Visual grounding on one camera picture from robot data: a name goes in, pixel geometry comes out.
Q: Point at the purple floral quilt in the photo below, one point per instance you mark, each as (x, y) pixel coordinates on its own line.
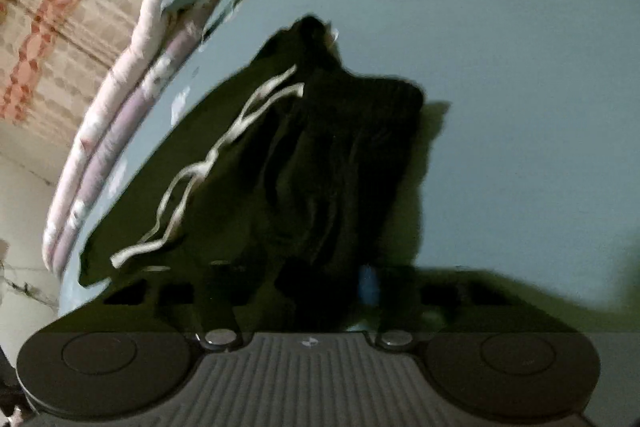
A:
(130, 112)

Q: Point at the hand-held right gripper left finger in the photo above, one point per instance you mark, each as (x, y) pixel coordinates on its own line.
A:
(215, 302)

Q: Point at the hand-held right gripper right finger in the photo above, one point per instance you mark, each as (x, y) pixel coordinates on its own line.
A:
(368, 284)

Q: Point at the pink floral quilt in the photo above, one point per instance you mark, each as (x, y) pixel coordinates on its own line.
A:
(145, 42)

